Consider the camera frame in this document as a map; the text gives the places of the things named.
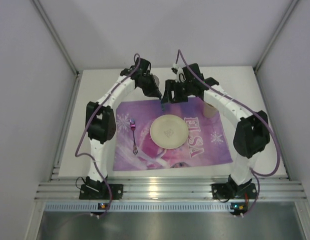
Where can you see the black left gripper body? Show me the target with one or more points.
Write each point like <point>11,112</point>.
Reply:
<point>149,87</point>

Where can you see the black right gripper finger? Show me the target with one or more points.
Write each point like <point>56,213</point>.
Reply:
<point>179,96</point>
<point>167,96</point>

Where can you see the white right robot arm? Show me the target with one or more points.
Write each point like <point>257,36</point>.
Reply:
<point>251,128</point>

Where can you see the pink fork patterned handle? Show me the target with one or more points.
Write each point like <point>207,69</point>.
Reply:
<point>133,127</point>

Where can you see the aluminium frame post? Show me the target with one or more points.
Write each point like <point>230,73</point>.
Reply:
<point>54,34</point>
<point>277,32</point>

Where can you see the aluminium front rail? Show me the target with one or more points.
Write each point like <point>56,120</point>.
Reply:
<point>167,188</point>

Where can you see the right aluminium frame post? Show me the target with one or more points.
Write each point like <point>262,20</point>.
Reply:
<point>277,32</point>

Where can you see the cream round plate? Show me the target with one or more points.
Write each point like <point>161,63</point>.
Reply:
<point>169,131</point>

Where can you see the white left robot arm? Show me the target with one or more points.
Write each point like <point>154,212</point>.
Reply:
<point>101,115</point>

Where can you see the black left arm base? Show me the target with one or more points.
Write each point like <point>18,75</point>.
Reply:
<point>101,192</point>

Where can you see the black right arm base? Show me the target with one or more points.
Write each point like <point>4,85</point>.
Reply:
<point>229,191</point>

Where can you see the slotted grey cable duct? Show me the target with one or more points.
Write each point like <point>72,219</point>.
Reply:
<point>131,207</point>

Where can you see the silver spoon green handle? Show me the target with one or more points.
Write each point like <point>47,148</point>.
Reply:
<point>156,79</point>

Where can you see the purple Elsa placemat cloth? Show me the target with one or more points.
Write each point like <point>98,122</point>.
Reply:
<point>206,144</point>

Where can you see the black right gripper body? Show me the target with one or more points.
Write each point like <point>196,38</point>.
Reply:
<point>175,91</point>

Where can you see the cream beige cup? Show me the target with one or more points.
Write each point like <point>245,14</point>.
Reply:
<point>209,111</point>

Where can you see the left aluminium frame post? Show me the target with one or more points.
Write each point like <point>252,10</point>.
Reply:
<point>54,34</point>

